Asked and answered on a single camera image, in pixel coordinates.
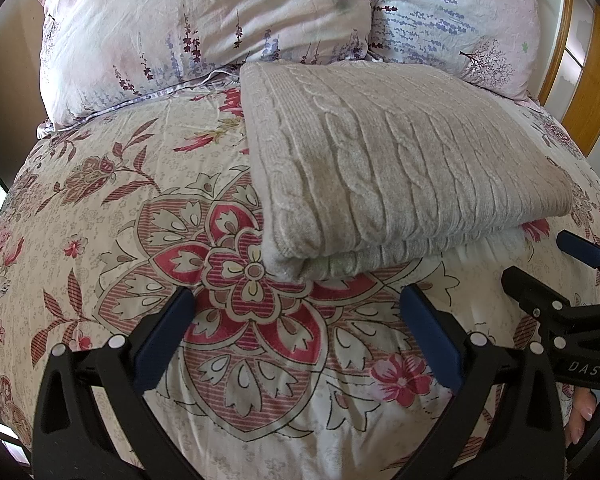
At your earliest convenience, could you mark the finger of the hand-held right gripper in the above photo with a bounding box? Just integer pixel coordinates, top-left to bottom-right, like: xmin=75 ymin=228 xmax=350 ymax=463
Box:
xmin=500 ymin=266 xmax=600 ymax=346
xmin=556 ymin=230 xmax=600 ymax=272

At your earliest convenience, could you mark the person's right hand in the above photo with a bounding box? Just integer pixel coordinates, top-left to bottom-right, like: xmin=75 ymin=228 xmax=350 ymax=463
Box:
xmin=562 ymin=387 xmax=600 ymax=448

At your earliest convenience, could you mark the red floral bed cover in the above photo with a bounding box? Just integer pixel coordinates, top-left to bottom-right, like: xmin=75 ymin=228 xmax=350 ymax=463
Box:
xmin=0 ymin=80 xmax=600 ymax=480

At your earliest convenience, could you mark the pink floral pillow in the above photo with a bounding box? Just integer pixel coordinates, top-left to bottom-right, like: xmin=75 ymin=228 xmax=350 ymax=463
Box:
xmin=36 ymin=0 xmax=381 ymax=128

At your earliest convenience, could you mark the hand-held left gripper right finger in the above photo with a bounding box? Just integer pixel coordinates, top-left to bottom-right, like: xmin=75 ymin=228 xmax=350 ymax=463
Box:
xmin=399 ymin=285 xmax=566 ymax=480

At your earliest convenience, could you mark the pale blue floral pillow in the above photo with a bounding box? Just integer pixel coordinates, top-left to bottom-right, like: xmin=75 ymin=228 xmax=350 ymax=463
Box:
xmin=367 ymin=0 xmax=548 ymax=106

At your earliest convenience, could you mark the beige cable-knit sweater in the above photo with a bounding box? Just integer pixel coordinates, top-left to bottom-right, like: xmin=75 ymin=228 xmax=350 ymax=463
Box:
xmin=240 ymin=60 xmax=576 ymax=283

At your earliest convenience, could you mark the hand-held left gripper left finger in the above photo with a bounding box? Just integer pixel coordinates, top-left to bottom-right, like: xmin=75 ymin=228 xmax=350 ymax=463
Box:
xmin=32 ymin=287 xmax=201 ymax=480

